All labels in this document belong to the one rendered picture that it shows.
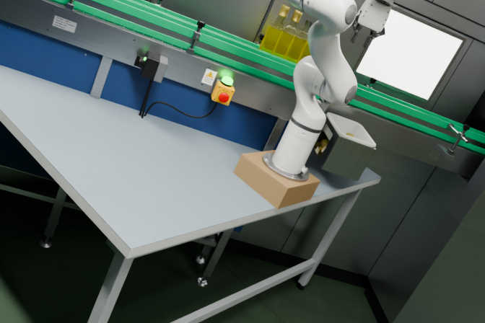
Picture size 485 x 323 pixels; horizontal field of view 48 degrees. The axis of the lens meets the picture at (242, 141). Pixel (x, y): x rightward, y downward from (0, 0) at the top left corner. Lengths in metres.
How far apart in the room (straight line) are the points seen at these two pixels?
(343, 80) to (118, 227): 0.88
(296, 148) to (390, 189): 1.09
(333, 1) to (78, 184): 0.89
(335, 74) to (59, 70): 1.04
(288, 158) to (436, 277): 1.19
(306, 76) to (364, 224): 1.31
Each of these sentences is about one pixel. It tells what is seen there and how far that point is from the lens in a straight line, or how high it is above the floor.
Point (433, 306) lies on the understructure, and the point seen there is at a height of 0.28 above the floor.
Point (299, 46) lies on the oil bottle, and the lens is 2.31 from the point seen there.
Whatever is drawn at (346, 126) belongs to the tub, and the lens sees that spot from 2.39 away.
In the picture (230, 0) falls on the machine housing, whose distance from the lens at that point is 2.40.
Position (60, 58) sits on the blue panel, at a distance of 2.20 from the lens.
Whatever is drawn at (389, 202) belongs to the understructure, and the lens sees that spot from 3.02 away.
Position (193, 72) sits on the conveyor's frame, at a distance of 2.15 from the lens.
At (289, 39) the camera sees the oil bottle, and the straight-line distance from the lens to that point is 2.30.
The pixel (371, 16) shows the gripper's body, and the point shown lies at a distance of 2.04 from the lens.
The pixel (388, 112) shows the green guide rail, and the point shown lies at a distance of 2.53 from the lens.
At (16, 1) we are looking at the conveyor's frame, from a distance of 2.15.
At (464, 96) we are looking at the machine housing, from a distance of 2.88.
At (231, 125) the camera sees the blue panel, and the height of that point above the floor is 0.82.
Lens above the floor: 1.62
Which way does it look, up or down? 22 degrees down
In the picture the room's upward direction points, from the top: 25 degrees clockwise
